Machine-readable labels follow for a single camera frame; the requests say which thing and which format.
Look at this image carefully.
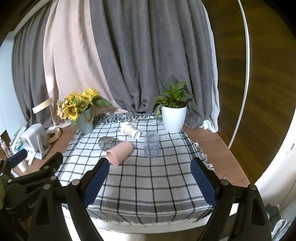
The white arched frame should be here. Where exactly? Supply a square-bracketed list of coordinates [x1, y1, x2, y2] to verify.
[228, 0, 252, 149]

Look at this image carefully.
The teal ribbed vase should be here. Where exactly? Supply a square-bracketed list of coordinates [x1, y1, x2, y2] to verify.
[75, 107, 95, 135]

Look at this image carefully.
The checkered tablecloth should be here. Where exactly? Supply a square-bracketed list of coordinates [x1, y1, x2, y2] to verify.
[55, 112, 216, 226]

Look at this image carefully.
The white patterned cup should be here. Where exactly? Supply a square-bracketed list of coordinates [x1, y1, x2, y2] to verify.
[120, 122, 141, 140]

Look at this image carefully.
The green plant in white pot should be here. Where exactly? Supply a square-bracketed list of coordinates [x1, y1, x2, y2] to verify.
[154, 80, 196, 133]

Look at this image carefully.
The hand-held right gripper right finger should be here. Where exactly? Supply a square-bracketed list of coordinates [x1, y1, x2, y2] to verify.
[190, 157, 272, 241]

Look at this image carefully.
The clear plastic cup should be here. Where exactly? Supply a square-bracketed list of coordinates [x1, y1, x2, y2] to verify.
[144, 130, 160, 159]

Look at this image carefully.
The pink cup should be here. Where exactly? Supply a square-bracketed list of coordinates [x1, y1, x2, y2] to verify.
[106, 141, 134, 166]

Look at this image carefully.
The grey transparent cup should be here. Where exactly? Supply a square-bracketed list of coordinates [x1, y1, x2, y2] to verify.
[98, 136, 120, 150]

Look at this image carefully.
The sunflower bouquet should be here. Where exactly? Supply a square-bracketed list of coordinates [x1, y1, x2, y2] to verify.
[56, 87, 112, 128]

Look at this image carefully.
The grey curtain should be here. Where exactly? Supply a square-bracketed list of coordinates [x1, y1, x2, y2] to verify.
[11, 22, 55, 130]
[88, 0, 219, 130]

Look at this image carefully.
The grey crumpled cloth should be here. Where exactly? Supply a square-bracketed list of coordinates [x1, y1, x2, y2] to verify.
[265, 203, 290, 241]

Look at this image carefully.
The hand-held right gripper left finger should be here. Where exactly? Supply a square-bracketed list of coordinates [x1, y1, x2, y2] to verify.
[28, 158, 110, 241]

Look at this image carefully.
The round wooden tray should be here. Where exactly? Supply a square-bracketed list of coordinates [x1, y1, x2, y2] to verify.
[45, 126, 62, 144]

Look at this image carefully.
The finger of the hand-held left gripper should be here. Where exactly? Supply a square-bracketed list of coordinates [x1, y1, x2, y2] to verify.
[0, 148, 28, 179]
[5, 152, 64, 193]

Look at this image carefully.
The pink curtain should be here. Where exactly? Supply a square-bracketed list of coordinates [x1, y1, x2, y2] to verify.
[43, 0, 126, 130]

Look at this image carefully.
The white desktop device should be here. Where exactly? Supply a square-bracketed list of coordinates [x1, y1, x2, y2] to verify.
[20, 123, 48, 160]

